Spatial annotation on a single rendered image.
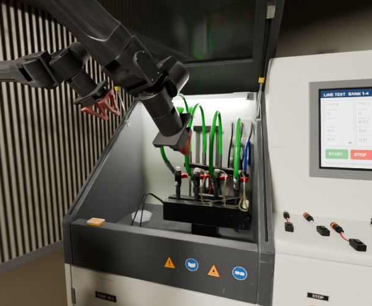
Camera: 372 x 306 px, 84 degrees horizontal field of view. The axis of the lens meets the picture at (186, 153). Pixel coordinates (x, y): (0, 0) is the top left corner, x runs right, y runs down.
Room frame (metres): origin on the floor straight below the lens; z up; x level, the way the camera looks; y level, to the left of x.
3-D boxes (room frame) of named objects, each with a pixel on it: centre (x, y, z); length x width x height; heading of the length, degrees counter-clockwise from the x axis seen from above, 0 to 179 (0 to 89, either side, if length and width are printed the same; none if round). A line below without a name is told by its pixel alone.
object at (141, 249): (0.63, 0.10, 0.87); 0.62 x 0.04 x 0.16; 74
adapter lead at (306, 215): (0.60, -0.39, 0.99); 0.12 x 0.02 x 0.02; 174
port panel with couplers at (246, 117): (1.04, -0.27, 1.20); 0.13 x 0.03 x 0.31; 74
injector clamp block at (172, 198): (0.82, -0.08, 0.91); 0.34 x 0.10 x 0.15; 74
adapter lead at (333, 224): (0.53, -0.43, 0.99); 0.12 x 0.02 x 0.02; 173
